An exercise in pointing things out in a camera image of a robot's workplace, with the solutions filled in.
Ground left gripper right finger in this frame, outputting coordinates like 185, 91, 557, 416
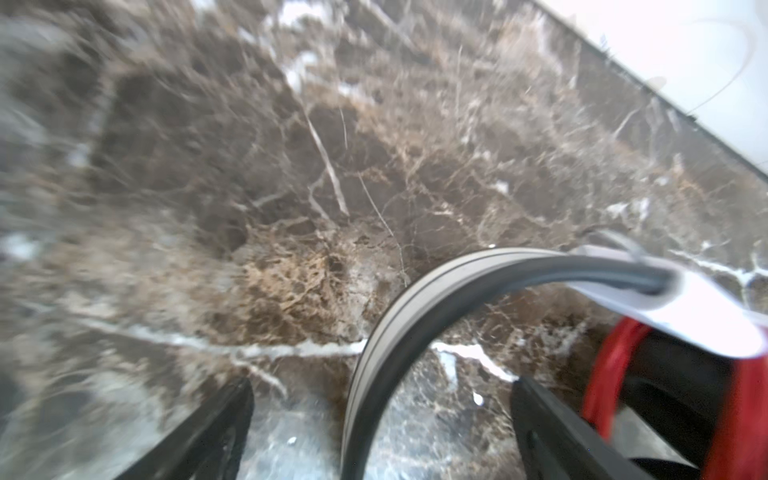
510, 377, 650, 480

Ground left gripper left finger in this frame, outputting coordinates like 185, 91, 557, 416
118, 377, 254, 480

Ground black white headphones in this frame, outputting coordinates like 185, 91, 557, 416
341, 231, 767, 479

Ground red headphone cable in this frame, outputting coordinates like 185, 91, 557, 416
579, 316, 768, 480

